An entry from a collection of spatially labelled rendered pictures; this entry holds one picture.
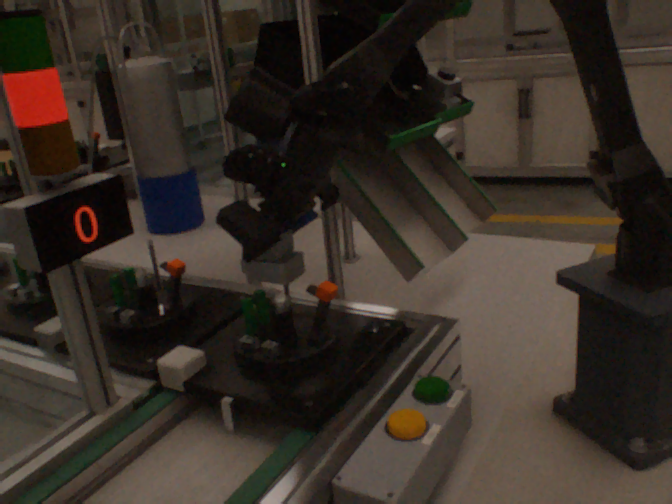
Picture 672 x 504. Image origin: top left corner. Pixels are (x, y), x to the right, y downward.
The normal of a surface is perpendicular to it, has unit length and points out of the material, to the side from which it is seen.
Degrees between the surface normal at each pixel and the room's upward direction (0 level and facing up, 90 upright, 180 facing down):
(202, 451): 0
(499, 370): 0
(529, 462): 0
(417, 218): 45
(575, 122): 90
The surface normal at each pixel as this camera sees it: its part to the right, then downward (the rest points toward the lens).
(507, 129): -0.37, 0.37
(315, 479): -0.10, -0.93
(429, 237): 0.47, -0.54
